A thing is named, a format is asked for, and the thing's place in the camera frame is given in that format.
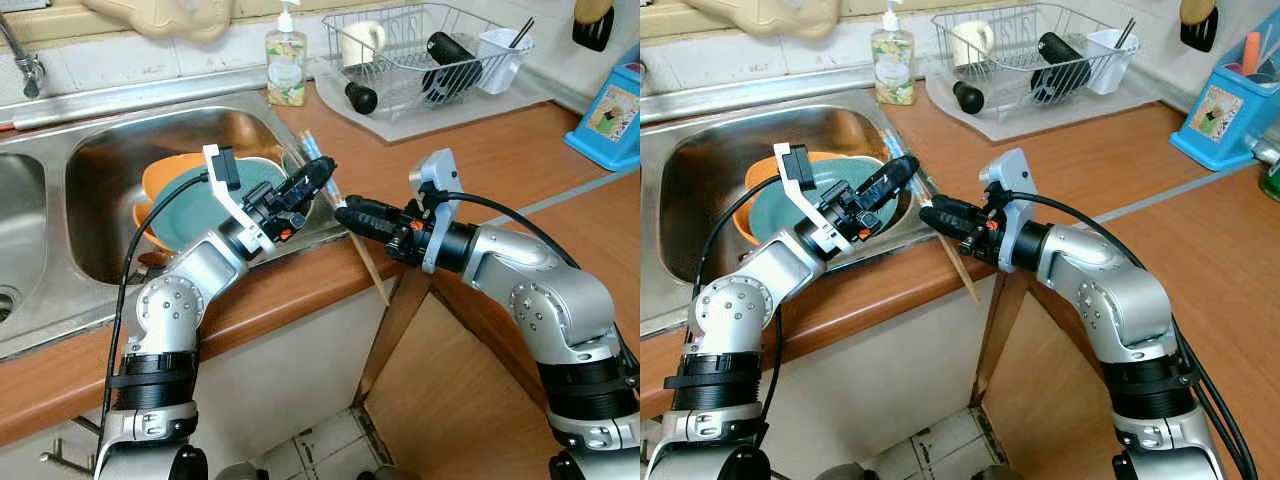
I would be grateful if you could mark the grey drying mat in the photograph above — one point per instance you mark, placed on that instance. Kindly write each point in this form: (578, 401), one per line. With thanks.
(1020, 128)
(420, 128)

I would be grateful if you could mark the stainless steel sink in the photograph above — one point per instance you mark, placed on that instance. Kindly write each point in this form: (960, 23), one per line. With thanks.
(720, 150)
(120, 150)

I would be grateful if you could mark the metal faucet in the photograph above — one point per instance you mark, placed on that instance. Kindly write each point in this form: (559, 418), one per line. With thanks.
(28, 68)

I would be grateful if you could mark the small black round jar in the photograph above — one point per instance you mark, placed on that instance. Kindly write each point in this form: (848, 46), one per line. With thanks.
(969, 97)
(361, 98)

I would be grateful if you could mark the brown wooden cabinet door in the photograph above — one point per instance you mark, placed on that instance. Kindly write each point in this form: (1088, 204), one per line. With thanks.
(1050, 420)
(450, 400)

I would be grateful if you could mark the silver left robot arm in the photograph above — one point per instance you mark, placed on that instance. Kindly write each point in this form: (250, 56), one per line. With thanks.
(170, 300)
(740, 300)

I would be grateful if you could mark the orange plastic bowl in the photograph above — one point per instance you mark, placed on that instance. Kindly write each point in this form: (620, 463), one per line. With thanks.
(745, 225)
(150, 180)

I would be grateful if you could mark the clear soap pump bottle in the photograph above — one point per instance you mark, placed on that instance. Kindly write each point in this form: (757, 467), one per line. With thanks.
(287, 65)
(892, 65)

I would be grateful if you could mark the dark robot right foot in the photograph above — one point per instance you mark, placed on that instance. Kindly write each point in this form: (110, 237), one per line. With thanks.
(378, 475)
(990, 475)

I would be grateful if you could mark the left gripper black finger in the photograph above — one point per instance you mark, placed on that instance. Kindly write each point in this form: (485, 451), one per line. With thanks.
(315, 203)
(893, 178)
(312, 178)
(895, 203)

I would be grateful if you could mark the cream ceramic mug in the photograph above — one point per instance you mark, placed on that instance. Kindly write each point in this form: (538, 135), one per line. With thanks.
(971, 43)
(362, 43)

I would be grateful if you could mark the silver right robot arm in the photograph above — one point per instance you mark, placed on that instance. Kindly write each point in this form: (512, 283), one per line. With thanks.
(550, 300)
(1120, 290)

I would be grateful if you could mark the green bottle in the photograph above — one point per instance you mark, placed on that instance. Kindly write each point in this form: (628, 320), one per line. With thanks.
(1273, 185)

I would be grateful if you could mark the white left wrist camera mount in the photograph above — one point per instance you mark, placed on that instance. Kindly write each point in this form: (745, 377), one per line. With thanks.
(800, 200)
(228, 200)

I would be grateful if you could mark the grey robot left foot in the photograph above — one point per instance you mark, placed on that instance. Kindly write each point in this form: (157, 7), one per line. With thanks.
(235, 472)
(840, 472)

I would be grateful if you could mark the teal plate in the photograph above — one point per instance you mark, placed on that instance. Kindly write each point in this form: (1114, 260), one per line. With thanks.
(775, 205)
(190, 205)

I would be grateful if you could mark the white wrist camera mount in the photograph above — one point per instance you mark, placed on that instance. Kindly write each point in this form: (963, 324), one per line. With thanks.
(1015, 175)
(440, 175)
(228, 200)
(800, 200)

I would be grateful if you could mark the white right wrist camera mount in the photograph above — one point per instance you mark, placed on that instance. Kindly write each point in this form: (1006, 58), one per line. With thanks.
(440, 175)
(1015, 175)

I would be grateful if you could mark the blue plastic utensil box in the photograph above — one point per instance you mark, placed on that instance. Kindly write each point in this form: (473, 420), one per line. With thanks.
(1220, 115)
(610, 120)

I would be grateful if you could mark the silver metal object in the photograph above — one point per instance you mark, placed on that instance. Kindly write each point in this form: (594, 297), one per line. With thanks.
(1267, 152)

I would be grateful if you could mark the white cabinet door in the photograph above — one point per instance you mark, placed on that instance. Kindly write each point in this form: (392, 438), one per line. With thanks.
(880, 400)
(270, 400)

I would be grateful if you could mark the black flask bottle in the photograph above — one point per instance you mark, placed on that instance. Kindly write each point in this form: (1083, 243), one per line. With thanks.
(1060, 60)
(450, 60)

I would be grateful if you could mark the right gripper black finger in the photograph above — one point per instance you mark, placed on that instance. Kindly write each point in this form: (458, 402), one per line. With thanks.
(953, 208)
(368, 208)
(365, 226)
(950, 226)

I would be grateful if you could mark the white plastic cutlery holder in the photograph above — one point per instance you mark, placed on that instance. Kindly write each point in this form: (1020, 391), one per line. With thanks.
(502, 62)
(1110, 62)

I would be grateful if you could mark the dark utensil in holder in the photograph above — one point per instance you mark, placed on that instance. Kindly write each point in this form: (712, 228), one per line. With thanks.
(1126, 33)
(522, 33)

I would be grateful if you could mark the beige cloth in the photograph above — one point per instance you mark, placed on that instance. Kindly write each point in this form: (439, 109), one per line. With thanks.
(765, 14)
(160, 15)

